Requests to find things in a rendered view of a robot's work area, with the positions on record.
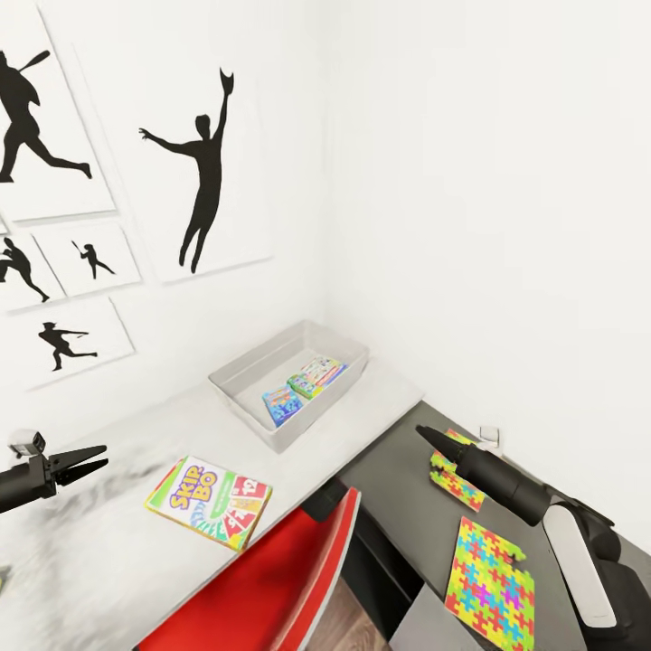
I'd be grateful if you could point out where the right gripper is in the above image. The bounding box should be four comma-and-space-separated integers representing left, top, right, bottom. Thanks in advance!
416, 425, 522, 507

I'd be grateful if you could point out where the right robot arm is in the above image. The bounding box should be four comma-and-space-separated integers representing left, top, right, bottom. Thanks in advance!
416, 425, 651, 651

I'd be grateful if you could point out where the board game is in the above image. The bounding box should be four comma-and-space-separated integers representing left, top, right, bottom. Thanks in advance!
145, 455, 272, 556
287, 354, 348, 401
262, 385, 304, 427

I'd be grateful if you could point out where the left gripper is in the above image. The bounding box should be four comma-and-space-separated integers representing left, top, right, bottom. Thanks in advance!
0, 445, 109, 514

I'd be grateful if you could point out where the jigsaw puzzle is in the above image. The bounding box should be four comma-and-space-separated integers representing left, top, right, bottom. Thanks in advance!
444, 517, 534, 651
430, 430, 486, 512

